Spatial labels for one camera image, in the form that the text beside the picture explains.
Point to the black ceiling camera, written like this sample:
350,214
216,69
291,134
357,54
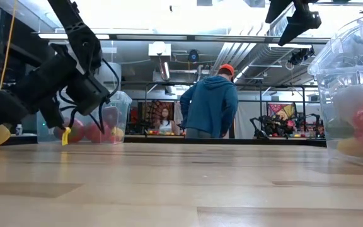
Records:
193,55

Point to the black pipe frame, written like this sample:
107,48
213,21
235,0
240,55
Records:
279,85

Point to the black aluminium table frame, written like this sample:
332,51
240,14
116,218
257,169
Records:
263,142

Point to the yellow corn cob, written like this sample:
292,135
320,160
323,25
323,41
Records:
353,147

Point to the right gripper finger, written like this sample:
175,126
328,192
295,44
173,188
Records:
302,20
280,8

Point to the white hanging curtain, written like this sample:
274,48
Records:
247,113

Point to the white ceiling box fixture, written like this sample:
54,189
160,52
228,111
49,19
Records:
159,48

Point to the LED light bar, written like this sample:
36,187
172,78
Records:
52,36

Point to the clear plastic bin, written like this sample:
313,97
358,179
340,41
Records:
326,94
123,104

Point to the green cucumber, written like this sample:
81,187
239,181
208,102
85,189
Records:
339,132

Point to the colourful patchwork tapestry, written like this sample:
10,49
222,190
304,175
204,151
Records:
282,110

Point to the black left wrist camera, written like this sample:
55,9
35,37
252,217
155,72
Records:
87,94

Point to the silver ceiling duct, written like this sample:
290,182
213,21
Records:
247,53

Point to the small white bottle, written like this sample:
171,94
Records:
19,130

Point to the person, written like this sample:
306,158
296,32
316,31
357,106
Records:
165,121
210,104

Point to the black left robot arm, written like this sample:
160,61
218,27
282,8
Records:
77,38

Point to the white cylindrical column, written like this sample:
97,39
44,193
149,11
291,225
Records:
110,67

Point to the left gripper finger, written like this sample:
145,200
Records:
2,110

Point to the yellow gripper tag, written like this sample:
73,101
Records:
65,136

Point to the black frame crossbeam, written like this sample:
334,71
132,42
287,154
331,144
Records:
232,38

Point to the dark mandala tapestry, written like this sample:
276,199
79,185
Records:
150,110

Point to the black ceiling track lights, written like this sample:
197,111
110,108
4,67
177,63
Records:
299,56

